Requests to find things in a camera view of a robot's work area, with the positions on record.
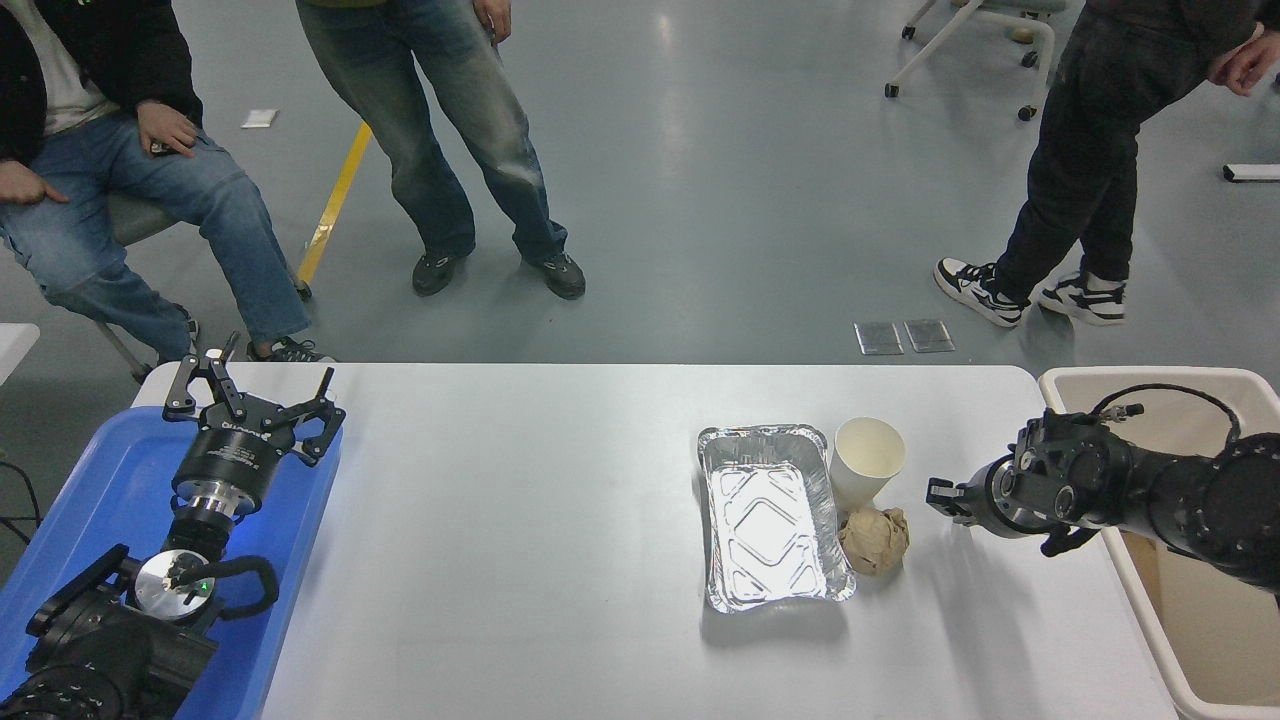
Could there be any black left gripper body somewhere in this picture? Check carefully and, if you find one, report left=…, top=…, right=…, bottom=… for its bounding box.
left=172, top=398, right=298, bottom=502

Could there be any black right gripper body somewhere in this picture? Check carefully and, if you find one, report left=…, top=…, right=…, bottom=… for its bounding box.
left=962, top=456, right=1031, bottom=540

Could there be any white paper cup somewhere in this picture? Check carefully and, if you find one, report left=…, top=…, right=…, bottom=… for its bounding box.
left=829, top=416, right=907, bottom=513

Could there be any person's left hand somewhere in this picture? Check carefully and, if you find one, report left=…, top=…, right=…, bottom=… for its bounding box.
left=135, top=100, right=201, bottom=159

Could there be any person's right hand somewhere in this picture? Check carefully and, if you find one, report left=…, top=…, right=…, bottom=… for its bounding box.
left=0, top=160, right=71, bottom=206

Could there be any person's hand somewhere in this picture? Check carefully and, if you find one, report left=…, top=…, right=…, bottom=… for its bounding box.
left=1207, top=28, right=1280, bottom=98
left=472, top=0, right=514, bottom=45

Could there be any crumpled tan paper ball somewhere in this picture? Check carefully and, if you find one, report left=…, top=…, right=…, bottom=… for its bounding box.
left=837, top=506, right=911, bottom=577

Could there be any blue plastic tray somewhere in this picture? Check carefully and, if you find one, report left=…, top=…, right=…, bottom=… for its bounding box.
left=0, top=405, right=344, bottom=720

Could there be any silver foil tray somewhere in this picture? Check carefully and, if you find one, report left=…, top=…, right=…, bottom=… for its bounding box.
left=697, top=424, right=858, bottom=615

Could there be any person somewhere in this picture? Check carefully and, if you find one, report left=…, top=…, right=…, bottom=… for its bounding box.
left=296, top=0, right=587, bottom=301
left=0, top=0, right=336, bottom=363
left=933, top=0, right=1280, bottom=328

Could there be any grey metal-legged chair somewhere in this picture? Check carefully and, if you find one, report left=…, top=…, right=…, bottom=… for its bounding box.
left=93, top=193, right=313, bottom=386

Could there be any small white side table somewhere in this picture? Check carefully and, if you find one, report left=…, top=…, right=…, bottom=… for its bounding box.
left=0, top=323, right=41, bottom=386

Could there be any yellow floor tape line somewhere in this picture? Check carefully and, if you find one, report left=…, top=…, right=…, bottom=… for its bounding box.
left=296, top=122, right=373, bottom=287

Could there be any large pale plastic bin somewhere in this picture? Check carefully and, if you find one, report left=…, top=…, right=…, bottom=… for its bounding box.
left=1038, top=366, right=1280, bottom=720

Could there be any white wheeled chair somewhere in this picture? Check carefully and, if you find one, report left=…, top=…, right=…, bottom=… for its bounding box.
left=884, top=0, right=1071, bottom=123

